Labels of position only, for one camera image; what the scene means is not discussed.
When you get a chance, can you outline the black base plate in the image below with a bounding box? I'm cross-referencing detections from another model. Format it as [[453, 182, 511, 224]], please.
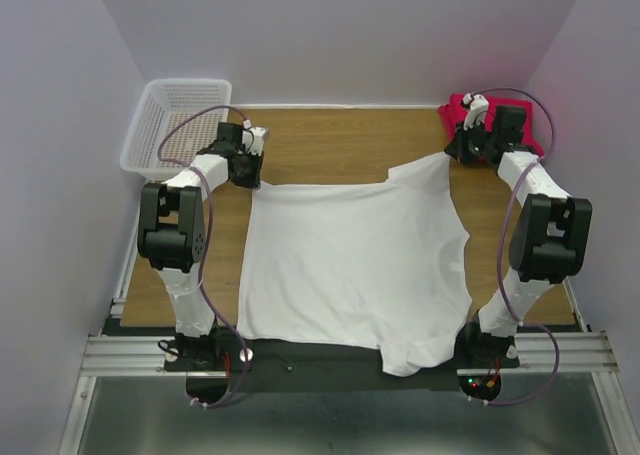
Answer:
[[102, 326, 521, 406]]

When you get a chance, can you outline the circuit board with leds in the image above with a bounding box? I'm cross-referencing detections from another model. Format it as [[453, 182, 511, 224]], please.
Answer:
[[465, 375, 501, 394]]

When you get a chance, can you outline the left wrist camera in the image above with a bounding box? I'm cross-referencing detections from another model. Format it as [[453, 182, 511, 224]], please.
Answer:
[[242, 126, 270, 156]]

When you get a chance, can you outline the white plastic basket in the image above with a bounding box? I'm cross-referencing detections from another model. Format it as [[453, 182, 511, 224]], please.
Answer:
[[120, 78, 232, 181]]

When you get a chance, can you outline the folded red t-shirt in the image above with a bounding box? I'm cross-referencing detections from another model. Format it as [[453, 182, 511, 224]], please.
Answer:
[[437, 94, 544, 169]]

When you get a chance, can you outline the purple cable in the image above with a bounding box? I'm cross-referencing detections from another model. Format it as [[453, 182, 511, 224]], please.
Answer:
[[467, 87, 561, 407], [157, 104, 254, 410]]

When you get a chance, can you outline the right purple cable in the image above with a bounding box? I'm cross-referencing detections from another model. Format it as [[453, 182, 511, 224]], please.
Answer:
[[467, 87, 561, 407]]

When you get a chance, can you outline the white t-shirt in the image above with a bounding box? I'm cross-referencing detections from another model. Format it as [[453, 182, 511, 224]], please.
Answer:
[[237, 153, 471, 377]]

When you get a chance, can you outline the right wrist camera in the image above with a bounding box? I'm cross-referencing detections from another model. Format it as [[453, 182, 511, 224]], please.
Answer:
[[461, 92, 489, 130]]

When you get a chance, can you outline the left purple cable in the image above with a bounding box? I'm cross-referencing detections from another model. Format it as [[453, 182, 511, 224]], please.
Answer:
[[157, 104, 254, 410]]

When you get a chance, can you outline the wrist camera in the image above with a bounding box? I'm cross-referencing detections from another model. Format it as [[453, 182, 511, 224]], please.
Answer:
[[242, 126, 270, 156], [461, 92, 489, 130]]

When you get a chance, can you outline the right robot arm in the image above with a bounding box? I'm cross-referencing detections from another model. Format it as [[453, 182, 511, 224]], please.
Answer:
[[445, 94, 593, 365]]

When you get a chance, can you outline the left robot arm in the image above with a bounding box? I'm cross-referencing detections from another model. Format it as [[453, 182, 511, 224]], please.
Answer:
[[137, 121, 270, 371]]

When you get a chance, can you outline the aluminium rail frame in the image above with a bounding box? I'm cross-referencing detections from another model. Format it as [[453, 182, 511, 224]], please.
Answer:
[[61, 262, 639, 454]]

